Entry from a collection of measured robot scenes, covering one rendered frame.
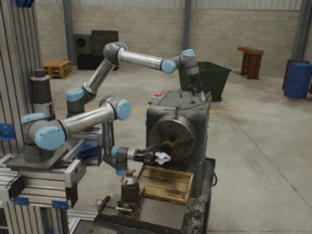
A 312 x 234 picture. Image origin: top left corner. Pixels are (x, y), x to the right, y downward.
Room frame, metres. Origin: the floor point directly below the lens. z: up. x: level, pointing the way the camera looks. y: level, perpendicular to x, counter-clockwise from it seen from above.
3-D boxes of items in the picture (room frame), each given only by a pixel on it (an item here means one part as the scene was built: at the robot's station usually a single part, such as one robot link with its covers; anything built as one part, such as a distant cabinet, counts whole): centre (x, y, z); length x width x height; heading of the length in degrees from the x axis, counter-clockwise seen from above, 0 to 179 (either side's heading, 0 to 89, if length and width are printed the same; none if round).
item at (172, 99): (2.05, -0.20, 1.06); 0.59 x 0.48 x 0.39; 165
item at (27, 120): (1.22, 0.61, 1.33); 0.13 x 0.12 x 0.14; 45
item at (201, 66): (6.64, -1.11, 0.43); 1.34 x 0.94 x 0.85; 14
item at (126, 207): (1.10, 0.12, 0.99); 0.20 x 0.10 x 0.05; 165
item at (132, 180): (1.08, 0.12, 1.13); 0.08 x 0.08 x 0.03
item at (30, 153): (1.22, 0.62, 1.21); 0.15 x 0.15 x 0.10
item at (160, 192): (1.40, -0.04, 0.89); 0.36 x 0.30 x 0.04; 75
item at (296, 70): (7.07, -3.82, 0.44); 0.59 x 0.59 x 0.88
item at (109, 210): (1.06, 0.06, 0.95); 0.43 x 0.17 x 0.05; 75
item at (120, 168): (1.45, 0.23, 0.98); 0.11 x 0.08 x 0.11; 45
